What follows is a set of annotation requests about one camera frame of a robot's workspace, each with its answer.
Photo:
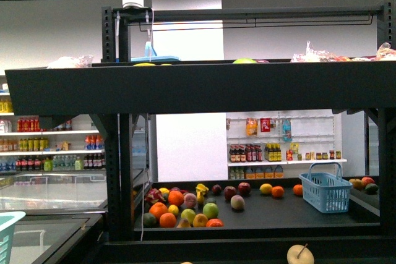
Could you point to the teal plastic shopping basket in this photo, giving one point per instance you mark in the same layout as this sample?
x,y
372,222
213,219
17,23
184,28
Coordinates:
x,y
8,221

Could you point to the small blue basket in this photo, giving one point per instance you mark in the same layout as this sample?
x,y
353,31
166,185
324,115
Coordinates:
x,y
328,193

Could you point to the black shelf frame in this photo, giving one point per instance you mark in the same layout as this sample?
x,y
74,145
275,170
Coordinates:
x,y
115,87

